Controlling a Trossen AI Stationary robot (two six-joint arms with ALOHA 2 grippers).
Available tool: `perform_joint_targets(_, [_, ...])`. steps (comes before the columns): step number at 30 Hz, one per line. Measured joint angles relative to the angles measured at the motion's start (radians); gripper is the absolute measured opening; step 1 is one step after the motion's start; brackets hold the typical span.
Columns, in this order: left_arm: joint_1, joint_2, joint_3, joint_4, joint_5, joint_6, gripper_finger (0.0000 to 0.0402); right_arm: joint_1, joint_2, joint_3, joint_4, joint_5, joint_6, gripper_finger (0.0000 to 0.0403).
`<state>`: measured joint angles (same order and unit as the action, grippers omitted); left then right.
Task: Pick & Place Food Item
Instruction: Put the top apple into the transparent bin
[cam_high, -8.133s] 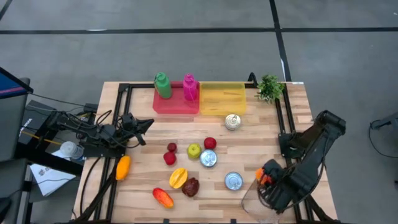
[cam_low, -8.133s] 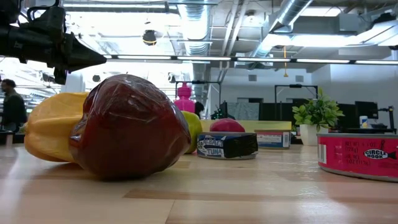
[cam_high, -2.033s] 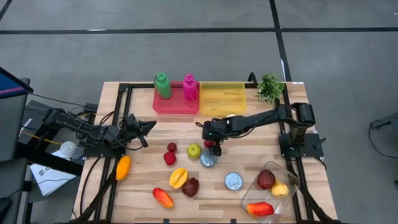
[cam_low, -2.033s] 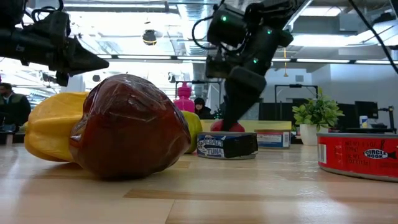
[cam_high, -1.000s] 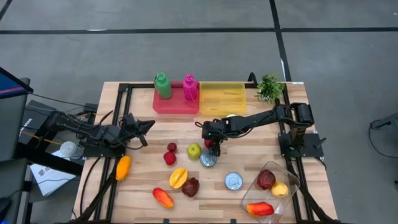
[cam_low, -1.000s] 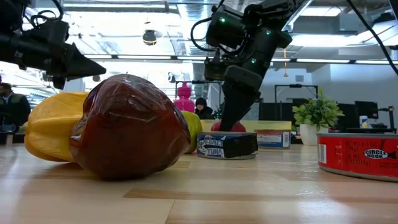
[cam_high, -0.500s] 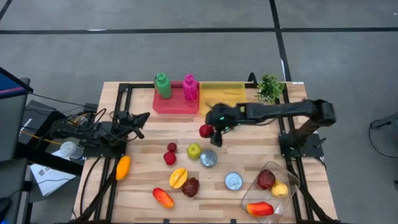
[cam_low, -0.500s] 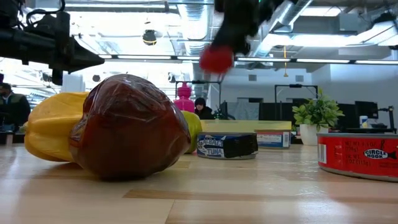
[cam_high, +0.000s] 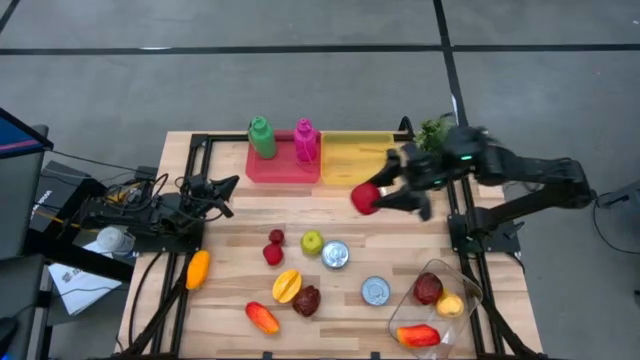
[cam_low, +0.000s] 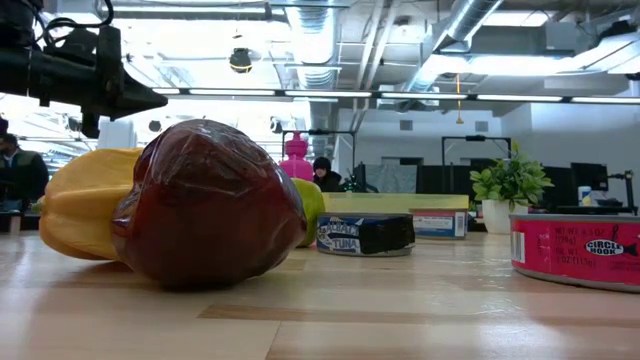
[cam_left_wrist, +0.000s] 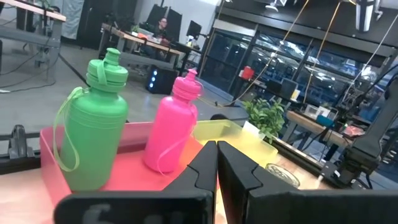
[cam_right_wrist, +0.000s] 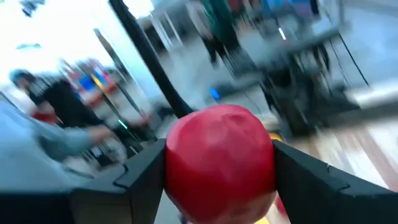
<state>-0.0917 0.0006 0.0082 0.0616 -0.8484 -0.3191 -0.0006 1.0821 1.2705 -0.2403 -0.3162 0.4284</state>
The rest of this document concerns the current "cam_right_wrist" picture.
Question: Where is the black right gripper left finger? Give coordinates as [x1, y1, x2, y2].
[73, 139, 170, 224]

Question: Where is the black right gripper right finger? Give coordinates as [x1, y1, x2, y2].
[273, 139, 374, 224]

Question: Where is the red apple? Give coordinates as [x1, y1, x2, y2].
[164, 103, 278, 224]

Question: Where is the person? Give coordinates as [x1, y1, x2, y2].
[0, 93, 128, 175]
[8, 68, 105, 129]
[186, 0, 246, 68]

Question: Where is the black equipment stand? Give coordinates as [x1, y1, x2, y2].
[261, 27, 371, 134]

